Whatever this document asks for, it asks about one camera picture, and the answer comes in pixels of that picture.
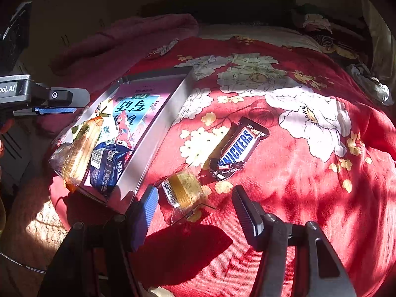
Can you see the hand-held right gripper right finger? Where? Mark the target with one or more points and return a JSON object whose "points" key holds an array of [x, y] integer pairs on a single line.
{"points": [[247, 219]]}

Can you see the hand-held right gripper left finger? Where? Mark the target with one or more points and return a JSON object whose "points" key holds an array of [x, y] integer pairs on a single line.
{"points": [[144, 219]]}

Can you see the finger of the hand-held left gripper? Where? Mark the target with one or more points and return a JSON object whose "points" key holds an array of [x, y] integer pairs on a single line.
{"points": [[62, 96], [55, 110]]}

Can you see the long yellow snack packet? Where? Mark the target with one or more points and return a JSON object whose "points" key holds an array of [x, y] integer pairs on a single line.
{"points": [[82, 151]]}

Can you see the small gold-banded pastry packet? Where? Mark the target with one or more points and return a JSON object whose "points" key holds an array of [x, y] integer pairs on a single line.
{"points": [[182, 188]]}

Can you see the blue snack packet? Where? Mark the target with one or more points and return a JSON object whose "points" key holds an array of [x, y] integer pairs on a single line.
{"points": [[108, 167]]}

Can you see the shallow grey cardboard box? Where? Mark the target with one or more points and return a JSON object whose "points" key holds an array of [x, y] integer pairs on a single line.
{"points": [[148, 154]]}

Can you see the brown chocolate bar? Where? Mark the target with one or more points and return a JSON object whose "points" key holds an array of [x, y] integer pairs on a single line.
{"points": [[238, 145]]}

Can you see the red floral blanket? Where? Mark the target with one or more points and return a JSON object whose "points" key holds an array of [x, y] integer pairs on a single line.
{"points": [[309, 191]]}

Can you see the pink fleece blanket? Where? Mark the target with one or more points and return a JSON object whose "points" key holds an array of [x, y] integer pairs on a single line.
{"points": [[108, 46]]}

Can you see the pink book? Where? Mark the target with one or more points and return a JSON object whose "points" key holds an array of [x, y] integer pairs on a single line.
{"points": [[145, 105]]}

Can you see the beige textured mat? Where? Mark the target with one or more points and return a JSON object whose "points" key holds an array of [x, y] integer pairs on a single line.
{"points": [[40, 222]]}

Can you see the dark headboard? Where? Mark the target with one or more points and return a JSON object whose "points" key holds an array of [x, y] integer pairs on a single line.
{"points": [[216, 3]]}

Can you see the crumpled grey cloth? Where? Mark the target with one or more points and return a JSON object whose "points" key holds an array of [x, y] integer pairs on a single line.
{"points": [[371, 83]]}

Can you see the dark floral cloth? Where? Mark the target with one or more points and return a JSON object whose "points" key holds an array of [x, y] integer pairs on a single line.
{"points": [[324, 34]]}

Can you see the beige curtain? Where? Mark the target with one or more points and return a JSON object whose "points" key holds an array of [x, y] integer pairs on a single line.
{"points": [[380, 37]]}

